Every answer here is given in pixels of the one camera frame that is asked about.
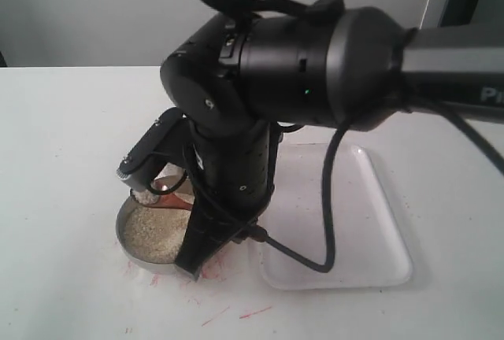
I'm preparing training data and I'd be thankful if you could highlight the white plastic tray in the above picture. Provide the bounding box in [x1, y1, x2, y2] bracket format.
[257, 143, 413, 290]

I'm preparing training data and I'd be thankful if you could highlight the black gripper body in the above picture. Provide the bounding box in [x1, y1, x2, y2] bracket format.
[184, 120, 282, 214]

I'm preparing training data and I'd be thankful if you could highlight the steel bowl of rice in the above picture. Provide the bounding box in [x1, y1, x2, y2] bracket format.
[116, 198, 191, 275]

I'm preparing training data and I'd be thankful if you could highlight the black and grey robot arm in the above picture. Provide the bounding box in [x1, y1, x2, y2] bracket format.
[117, 7, 503, 278]

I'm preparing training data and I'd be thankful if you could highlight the brown wooden spoon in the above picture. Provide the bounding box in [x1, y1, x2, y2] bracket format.
[129, 179, 195, 211]

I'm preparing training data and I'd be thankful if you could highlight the black cable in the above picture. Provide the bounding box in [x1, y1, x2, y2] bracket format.
[183, 0, 504, 274]

